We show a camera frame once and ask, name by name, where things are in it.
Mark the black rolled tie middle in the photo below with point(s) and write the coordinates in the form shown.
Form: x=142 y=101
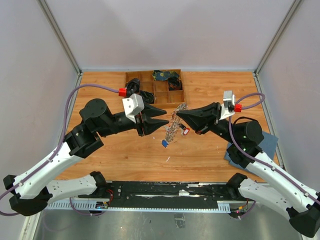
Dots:
x=147 y=97

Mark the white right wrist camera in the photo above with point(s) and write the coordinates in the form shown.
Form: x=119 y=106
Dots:
x=228 y=102

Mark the black rolled tie left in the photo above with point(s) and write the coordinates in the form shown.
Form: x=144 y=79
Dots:
x=133 y=86

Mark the black rolled tie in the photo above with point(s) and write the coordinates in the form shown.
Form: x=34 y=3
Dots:
x=147 y=97
x=133 y=86

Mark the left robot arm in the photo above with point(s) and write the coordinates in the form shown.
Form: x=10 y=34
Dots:
x=38 y=187

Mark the blue yellow patterned cloth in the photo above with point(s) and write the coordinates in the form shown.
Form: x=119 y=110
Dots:
x=164 y=75

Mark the key with blue tag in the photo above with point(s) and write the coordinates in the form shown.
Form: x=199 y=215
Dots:
x=164 y=143

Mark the wooden compartment tray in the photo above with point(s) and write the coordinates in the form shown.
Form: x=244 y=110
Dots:
x=163 y=97

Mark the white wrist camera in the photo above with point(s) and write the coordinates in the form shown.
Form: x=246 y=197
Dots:
x=133 y=106
x=228 y=102

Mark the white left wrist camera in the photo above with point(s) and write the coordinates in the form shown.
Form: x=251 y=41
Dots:
x=133 y=106

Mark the left aluminium frame post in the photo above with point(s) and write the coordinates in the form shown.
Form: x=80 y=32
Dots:
x=59 y=35

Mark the blue folded cloth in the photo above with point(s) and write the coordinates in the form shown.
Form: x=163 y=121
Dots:
x=268 y=145

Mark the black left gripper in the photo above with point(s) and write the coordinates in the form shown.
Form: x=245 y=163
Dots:
x=147 y=121

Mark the right aluminium frame post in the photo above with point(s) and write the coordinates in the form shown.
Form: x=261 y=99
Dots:
x=278 y=34

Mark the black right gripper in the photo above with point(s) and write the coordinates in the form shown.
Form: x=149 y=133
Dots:
x=202 y=118

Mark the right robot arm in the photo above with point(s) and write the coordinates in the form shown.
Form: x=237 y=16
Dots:
x=295 y=201

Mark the black mounting rail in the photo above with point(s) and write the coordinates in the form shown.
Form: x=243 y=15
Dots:
x=165 y=195

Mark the aluminium frame post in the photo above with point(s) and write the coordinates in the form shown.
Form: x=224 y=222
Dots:
x=278 y=34
x=59 y=35

